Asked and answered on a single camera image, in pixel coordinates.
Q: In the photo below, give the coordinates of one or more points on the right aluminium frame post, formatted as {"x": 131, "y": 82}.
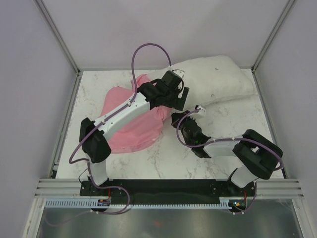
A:
{"x": 277, "y": 26}

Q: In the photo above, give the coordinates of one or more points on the white slotted cable duct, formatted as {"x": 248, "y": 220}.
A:
{"x": 94, "y": 203}

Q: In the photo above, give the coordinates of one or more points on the aluminium frame post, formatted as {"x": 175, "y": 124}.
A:
{"x": 54, "y": 29}
{"x": 277, "y": 26}

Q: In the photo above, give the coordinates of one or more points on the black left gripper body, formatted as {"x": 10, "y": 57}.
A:
{"x": 172, "y": 97}

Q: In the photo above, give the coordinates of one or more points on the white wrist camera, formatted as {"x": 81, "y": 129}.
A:
{"x": 200, "y": 112}
{"x": 179, "y": 72}

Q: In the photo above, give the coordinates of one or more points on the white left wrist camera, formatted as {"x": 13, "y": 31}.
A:
{"x": 179, "y": 72}

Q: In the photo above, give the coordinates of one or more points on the aluminium front rail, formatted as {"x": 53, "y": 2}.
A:
{"x": 276, "y": 188}

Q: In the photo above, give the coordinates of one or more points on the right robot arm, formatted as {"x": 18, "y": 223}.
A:
{"x": 259, "y": 157}

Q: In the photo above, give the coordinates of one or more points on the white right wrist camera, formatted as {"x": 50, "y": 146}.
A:
{"x": 200, "y": 112}

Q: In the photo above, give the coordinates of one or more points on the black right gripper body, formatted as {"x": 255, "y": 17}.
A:
{"x": 185, "y": 139}

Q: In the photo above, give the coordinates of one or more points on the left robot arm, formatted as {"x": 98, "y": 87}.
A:
{"x": 95, "y": 134}

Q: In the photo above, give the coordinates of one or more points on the white pillow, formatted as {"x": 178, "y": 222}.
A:
{"x": 213, "y": 79}

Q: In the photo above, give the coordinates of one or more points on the pink satin pillowcase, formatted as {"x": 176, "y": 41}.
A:
{"x": 142, "y": 131}

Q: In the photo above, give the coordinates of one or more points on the left aluminium frame post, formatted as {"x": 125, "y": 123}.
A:
{"x": 54, "y": 29}

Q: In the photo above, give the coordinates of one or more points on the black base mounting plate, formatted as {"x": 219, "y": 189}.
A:
{"x": 180, "y": 191}

